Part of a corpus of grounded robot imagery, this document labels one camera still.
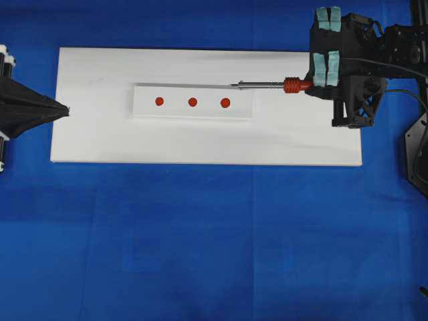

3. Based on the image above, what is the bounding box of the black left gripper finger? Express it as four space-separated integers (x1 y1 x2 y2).
1 76 70 138

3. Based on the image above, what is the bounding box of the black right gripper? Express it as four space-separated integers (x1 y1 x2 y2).
309 6 386 128

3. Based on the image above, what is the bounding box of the red handled soldering iron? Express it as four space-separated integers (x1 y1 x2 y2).
231 78 314 94

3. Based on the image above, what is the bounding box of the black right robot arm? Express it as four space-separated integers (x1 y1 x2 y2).
305 6 427 128

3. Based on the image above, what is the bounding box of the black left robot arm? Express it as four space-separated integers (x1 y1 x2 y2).
1 44 70 171

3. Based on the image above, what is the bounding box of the large white base board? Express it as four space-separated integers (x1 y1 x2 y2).
50 47 362 167

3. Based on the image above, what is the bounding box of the small white raised plate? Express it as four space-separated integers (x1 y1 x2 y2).
132 83 253 121

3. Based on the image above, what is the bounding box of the blue table cloth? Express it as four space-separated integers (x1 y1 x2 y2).
1 1 427 320

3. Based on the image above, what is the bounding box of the black soldering iron cable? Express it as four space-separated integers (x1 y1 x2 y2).
339 57 428 81

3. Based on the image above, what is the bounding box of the black camera cable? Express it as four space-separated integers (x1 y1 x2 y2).
384 88 428 114

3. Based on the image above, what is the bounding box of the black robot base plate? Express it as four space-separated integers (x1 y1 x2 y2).
404 113 427 197

